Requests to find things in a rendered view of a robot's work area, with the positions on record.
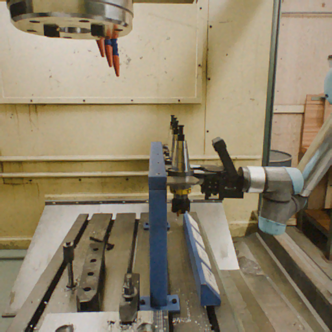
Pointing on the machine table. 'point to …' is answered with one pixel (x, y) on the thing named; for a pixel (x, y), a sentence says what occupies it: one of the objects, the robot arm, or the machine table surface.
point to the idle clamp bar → (96, 259)
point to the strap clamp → (126, 310)
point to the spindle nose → (72, 17)
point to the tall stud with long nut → (69, 262)
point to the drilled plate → (161, 322)
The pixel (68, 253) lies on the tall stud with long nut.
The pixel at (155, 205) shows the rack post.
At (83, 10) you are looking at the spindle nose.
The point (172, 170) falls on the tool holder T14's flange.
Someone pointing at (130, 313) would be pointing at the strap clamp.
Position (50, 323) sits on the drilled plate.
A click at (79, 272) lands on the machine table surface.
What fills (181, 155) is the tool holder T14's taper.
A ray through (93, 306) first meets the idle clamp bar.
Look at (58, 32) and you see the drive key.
